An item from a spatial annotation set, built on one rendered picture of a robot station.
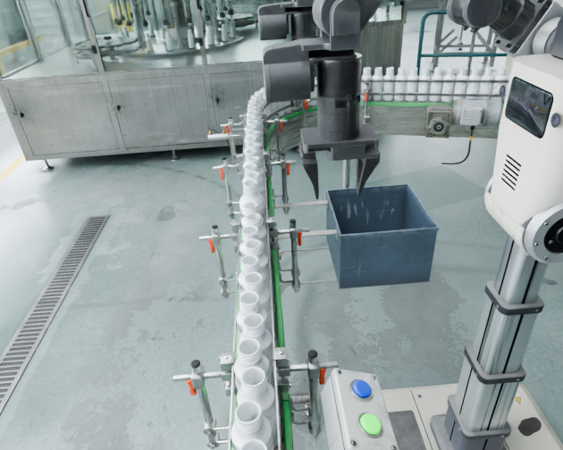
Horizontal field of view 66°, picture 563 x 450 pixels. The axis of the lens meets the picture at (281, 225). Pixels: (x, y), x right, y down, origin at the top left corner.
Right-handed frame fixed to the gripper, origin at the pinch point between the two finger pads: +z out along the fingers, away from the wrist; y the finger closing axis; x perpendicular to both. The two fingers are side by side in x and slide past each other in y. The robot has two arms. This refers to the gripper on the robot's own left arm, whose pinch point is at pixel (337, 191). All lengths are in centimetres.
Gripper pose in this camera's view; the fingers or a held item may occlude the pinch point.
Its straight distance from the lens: 66.2
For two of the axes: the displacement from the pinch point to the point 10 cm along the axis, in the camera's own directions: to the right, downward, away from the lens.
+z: 0.6, 8.4, 5.4
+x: -0.4, -5.3, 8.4
